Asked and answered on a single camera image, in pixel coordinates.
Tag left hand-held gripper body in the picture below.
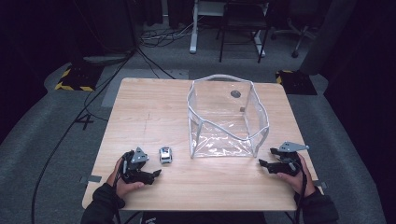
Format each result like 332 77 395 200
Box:
120 147 157 185

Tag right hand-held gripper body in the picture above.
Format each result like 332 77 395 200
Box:
270 141 310 176

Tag small silver toy car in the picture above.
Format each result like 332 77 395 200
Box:
159 147 174 165

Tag transparent plastic bag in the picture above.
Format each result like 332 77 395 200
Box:
186 74 271 159

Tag person's right hand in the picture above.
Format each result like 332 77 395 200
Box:
276 153 317 198

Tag person's left hand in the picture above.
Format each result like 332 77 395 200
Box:
106 157 146 199

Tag grey tape piece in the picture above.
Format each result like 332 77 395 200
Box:
79 175 103 184
312 179 329 190

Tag grey stand base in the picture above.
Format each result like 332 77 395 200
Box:
82 53 134 65

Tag grey office chair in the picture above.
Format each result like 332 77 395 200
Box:
270 0 325 59

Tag grey curtain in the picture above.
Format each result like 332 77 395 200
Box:
299 0 358 77

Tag black chair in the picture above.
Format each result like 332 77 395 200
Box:
216 0 271 64

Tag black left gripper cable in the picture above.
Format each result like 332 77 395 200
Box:
112 151 129 224

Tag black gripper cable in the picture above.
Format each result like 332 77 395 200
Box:
112 151 129 224
288 155 309 224

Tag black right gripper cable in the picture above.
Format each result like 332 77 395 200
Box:
288 155 309 224

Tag black yellow striped base plate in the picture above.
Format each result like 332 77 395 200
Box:
275 69 318 96
54 63 106 92

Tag long black floor cable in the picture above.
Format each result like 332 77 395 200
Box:
30 46 139 224

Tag bundle of floor cables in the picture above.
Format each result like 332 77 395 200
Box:
138 17 204 49

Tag white desk frame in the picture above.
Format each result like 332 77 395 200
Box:
189 0 267 58

